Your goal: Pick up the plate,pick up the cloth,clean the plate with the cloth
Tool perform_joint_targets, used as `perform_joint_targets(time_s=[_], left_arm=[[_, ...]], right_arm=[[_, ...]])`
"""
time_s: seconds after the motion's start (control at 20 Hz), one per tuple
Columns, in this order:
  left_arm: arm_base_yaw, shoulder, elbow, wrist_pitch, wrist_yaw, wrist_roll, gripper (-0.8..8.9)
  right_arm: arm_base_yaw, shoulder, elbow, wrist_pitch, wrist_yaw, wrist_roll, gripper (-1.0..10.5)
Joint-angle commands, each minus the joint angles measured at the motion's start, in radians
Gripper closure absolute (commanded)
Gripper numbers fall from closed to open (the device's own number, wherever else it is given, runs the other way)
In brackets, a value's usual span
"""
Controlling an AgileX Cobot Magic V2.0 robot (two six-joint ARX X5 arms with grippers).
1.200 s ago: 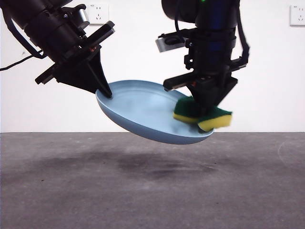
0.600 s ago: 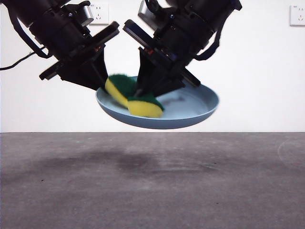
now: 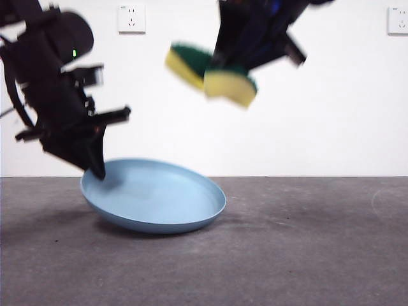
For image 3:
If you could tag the yellow and green sponge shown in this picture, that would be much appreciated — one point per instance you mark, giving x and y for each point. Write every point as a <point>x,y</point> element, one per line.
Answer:
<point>223,89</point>

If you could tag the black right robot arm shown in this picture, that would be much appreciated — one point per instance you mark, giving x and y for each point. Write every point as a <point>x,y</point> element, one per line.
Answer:
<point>296,12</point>

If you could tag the light blue round plate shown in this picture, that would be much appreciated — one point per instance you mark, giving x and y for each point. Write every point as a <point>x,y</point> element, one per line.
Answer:
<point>153,197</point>

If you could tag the white wall socket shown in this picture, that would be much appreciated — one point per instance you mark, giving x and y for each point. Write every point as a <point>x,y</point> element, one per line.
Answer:
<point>398,20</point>
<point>132,19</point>

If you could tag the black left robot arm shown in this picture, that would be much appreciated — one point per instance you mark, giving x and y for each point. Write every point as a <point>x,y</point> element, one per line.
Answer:
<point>48,63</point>

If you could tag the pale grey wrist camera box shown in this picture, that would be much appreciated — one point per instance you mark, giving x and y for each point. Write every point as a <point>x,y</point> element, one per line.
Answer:
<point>90,76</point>

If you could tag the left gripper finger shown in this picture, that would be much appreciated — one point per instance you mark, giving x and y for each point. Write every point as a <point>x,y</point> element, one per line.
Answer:
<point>67,150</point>
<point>97,150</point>

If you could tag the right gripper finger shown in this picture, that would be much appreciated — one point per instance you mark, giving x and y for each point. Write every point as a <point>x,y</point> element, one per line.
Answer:
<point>236,22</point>
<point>264,51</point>

